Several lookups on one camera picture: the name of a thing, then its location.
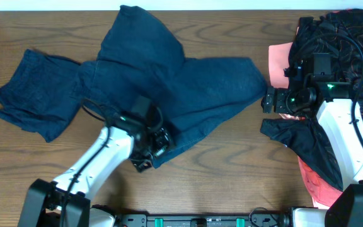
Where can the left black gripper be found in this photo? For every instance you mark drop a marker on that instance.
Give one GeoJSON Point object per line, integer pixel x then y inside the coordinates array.
{"type": "Point", "coordinates": [162, 142]}

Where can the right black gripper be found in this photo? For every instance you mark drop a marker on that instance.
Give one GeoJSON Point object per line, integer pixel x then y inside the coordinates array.
{"type": "Point", "coordinates": [268, 99]}

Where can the dark blue denim shorts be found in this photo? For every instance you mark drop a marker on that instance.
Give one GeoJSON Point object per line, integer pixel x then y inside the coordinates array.
{"type": "Point", "coordinates": [139, 56]}

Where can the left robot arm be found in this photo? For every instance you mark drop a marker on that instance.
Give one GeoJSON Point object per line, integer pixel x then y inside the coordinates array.
{"type": "Point", "coordinates": [138, 135]}

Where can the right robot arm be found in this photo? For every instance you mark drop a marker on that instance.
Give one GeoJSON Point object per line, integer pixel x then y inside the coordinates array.
{"type": "Point", "coordinates": [325, 128]}

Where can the black patterned orange-line garment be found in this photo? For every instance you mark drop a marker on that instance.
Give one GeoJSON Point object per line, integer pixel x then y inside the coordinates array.
{"type": "Point", "coordinates": [341, 35]}

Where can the coral red garment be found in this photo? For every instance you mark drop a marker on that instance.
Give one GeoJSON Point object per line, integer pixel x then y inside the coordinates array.
{"type": "Point", "coordinates": [323, 195]}

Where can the folded dark blue shorts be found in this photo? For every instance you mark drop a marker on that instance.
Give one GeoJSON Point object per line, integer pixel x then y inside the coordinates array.
{"type": "Point", "coordinates": [38, 97]}

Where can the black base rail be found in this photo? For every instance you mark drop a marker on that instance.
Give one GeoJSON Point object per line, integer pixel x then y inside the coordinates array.
{"type": "Point", "coordinates": [197, 220]}

